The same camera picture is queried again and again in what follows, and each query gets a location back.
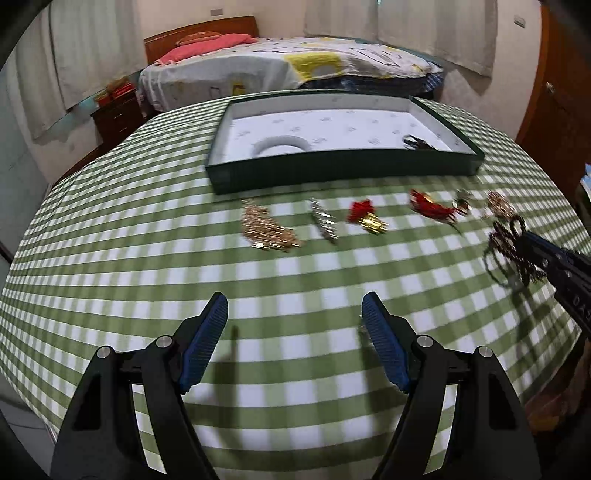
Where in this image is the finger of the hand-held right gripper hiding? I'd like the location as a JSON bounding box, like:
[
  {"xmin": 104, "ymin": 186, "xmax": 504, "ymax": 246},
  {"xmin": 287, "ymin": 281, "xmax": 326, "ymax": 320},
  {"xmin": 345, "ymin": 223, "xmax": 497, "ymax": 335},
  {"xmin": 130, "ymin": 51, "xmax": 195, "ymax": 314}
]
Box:
[
  {"xmin": 519, "ymin": 231, "xmax": 591, "ymax": 268},
  {"xmin": 516, "ymin": 246, "xmax": 575, "ymax": 289}
]

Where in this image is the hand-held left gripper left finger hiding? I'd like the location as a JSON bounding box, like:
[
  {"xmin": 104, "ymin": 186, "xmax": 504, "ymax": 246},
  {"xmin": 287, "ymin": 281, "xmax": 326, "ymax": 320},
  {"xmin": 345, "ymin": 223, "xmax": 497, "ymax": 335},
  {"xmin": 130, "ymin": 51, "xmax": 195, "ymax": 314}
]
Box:
[{"xmin": 51, "ymin": 292, "xmax": 229, "ymax": 480}]

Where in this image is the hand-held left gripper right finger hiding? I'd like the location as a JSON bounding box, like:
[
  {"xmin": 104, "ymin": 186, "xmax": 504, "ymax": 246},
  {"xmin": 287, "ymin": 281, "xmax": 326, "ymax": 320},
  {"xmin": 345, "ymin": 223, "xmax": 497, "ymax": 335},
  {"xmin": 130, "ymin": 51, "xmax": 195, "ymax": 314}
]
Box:
[{"xmin": 361, "ymin": 292, "xmax": 541, "ymax": 480}]

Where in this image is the dark beaded necklace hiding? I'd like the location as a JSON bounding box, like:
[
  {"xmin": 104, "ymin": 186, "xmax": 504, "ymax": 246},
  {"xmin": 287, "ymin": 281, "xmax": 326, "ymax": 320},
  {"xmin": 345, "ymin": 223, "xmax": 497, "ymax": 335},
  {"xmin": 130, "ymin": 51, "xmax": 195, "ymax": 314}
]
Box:
[{"xmin": 482, "ymin": 215, "xmax": 548, "ymax": 286}]

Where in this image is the gold pearl brooch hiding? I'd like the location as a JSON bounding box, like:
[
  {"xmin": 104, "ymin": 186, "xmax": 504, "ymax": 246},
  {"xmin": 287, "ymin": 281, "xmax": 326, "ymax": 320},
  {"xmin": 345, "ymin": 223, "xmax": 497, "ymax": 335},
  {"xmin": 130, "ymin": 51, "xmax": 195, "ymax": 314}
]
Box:
[{"xmin": 480, "ymin": 191, "xmax": 519, "ymax": 221}]

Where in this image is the gold chain jewelry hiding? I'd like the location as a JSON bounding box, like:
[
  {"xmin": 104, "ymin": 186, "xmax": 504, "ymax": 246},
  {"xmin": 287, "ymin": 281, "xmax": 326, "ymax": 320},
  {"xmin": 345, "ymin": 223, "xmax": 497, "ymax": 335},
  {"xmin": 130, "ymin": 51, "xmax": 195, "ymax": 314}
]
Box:
[{"xmin": 241, "ymin": 199, "xmax": 304, "ymax": 252}]

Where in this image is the red gold earring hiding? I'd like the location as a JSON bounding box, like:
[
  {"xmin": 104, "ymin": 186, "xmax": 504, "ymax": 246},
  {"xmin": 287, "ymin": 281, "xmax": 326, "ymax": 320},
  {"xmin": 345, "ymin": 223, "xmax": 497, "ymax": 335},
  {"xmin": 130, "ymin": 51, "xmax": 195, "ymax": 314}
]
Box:
[{"xmin": 347, "ymin": 198, "xmax": 390, "ymax": 234}]

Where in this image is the dark green jewelry box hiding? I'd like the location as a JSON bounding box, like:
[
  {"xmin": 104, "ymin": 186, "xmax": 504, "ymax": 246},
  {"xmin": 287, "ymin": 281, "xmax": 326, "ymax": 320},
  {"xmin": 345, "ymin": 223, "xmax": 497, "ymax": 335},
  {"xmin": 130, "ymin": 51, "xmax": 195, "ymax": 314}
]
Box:
[{"xmin": 204, "ymin": 90, "xmax": 485, "ymax": 195}]

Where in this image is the dark metal jewelry piece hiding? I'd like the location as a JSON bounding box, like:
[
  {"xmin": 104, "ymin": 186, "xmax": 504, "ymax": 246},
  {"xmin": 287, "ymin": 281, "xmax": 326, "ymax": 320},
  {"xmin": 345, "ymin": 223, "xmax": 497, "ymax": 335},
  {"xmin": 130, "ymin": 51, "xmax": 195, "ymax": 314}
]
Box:
[{"xmin": 403, "ymin": 134, "xmax": 437, "ymax": 151}]

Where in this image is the silver hair clip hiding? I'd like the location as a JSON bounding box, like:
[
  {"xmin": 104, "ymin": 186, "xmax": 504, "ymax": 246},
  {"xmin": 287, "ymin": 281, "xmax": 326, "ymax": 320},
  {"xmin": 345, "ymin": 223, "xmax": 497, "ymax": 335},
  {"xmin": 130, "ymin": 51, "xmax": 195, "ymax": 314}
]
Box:
[{"xmin": 308, "ymin": 198, "xmax": 341, "ymax": 244}]

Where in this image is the red tassel brooch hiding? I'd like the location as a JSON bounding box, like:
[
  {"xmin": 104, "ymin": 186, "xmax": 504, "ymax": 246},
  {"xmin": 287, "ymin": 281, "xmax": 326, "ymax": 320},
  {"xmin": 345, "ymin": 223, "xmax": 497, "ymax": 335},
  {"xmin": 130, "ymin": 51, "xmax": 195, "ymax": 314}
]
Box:
[{"xmin": 407, "ymin": 189, "xmax": 464, "ymax": 225}]

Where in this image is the green checkered tablecloth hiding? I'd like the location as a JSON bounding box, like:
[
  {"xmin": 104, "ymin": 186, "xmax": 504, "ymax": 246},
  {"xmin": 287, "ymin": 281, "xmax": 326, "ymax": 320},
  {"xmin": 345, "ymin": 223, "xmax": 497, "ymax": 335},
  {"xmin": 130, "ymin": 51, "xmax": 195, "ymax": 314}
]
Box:
[{"xmin": 0, "ymin": 90, "xmax": 587, "ymax": 480}]

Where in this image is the wooden door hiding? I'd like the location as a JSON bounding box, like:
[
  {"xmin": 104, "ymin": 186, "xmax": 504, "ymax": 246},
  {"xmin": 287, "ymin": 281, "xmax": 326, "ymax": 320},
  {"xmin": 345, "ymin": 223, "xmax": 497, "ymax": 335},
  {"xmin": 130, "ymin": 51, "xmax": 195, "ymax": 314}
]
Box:
[{"xmin": 515, "ymin": 4, "xmax": 591, "ymax": 162}]

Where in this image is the dark wooden nightstand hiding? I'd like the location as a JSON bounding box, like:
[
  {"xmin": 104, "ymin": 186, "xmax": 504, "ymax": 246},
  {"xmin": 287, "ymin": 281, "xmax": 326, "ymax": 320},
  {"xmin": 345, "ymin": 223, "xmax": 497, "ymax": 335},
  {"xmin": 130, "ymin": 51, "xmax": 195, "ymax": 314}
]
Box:
[{"xmin": 90, "ymin": 92, "xmax": 146, "ymax": 144}]

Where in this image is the white curtain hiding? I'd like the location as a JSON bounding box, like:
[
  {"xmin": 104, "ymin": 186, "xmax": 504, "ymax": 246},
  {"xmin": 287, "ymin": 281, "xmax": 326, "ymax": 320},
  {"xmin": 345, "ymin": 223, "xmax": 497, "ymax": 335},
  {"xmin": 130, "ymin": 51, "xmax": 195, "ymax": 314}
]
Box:
[
  {"xmin": 48, "ymin": 0, "xmax": 148, "ymax": 109},
  {"xmin": 16, "ymin": 7, "xmax": 65, "ymax": 139},
  {"xmin": 376, "ymin": 0, "xmax": 499, "ymax": 77},
  {"xmin": 302, "ymin": 0, "xmax": 379, "ymax": 40}
]

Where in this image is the white patterned bedsheet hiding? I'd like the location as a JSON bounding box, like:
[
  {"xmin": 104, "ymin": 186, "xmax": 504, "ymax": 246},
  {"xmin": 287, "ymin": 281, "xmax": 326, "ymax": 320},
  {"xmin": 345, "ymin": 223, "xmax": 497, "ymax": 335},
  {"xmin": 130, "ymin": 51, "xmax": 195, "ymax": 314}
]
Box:
[{"xmin": 137, "ymin": 36, "xmax": 444, "ymax": 114}]

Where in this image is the pink blanket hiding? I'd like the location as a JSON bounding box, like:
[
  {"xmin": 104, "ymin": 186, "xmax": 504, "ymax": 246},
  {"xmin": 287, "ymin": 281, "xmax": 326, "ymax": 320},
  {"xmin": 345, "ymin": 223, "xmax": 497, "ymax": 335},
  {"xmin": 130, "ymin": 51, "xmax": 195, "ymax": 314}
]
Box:
[{"xmin": 154, "ymin": 33, "xmax": 258, "ymax": 65}]

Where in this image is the wooden bed headboard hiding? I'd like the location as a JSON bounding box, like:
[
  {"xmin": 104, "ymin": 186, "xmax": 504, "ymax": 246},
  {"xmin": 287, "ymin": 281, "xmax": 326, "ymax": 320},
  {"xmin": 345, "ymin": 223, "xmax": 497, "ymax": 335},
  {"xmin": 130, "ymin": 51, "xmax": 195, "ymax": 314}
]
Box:
[{"xmin": 143, "ymin": 15, "xmax": 259, "ymax": 65}]

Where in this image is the red pillow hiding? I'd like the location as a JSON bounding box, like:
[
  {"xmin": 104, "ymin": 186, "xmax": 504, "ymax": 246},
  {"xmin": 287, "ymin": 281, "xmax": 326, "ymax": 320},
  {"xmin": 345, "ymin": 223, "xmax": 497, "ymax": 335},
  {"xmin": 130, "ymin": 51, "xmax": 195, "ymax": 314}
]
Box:
[{"xmin": 177, "ymin": 31, "xmax": 222, "ymax": 46}]

